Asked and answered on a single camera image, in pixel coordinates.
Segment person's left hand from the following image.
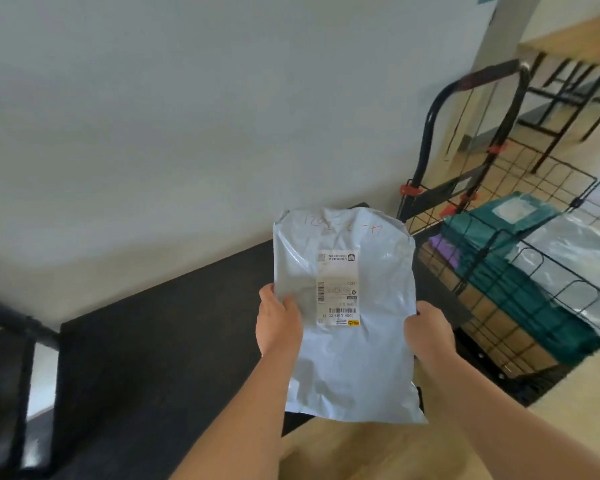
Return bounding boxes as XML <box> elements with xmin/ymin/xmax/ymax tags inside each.
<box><xmin>256</xmin><ymin>283</ymin><xmax>305</xmax><ymax>355</ymax></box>

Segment person's right hand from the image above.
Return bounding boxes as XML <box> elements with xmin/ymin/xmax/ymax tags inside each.
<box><xmin>403</xmin><ymin>301</ymin><xmax>457</xmax><ymax>368</ymax></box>

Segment long cosmetics organiser box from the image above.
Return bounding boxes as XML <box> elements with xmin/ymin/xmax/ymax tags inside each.
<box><xmin>419</xmin><ymin>244</ymin><xmax>561</xmax><ymax>379</ymax></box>

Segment white poly mailer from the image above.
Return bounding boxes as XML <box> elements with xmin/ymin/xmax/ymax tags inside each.
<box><xmin>272</xmin><ymin>207</ymin><xmax>429</xmax><ymax>425</ymax></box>

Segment purple mailer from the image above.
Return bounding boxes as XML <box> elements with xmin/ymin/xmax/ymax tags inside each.
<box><xmin>428</xmin><ymin>234</ymin><xmax>462</xmax><ymax>261</ymax></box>

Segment white mailer bag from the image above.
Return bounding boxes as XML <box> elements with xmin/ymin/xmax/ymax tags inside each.
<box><xmin>509</xmin><ymin>212</ymin><xmax>600</xmax><ymax>338</ymax></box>

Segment black wire mesh cart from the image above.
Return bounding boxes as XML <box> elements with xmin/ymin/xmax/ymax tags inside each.
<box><xmin>397</xmin><ymin>58</ymin><xmax>600</xmax><ymax>395</ymax></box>

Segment person's left forearm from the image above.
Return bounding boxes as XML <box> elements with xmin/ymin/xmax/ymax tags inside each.
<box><xmin>172</xmin><ymin>344</ymin><xmax>306</xmax><ymax>480</ymax></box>

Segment person's right forearm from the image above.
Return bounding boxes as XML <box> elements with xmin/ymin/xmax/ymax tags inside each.
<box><xmin>417</xmin><ymin>352</ymin><xmax>600</xmax><ymax>480</ymax></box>

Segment black low metal table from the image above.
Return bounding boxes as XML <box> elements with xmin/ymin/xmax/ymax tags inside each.
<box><xmin>0</xmin><ymin>202</ymin><xmax>473</xmax><ymax>480</ymax></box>

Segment beige cabinet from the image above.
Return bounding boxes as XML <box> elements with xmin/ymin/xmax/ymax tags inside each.
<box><xmin>439</xmin><ymin>77</ymin><xmax>499</xmax><ymax>163</ymax></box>

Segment black metal shelf rack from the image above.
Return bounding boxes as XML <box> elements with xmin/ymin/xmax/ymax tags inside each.
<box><xmin>0</xmin><ymin>292</ymin><xmax>62</xmax><ymax>469</ymax></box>

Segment wooden table black legs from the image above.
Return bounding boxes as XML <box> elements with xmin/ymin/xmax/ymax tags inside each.
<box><xmin>517</xmin><ymin>14</ymin><xmax>600</xmax><ymax>174</ymax></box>

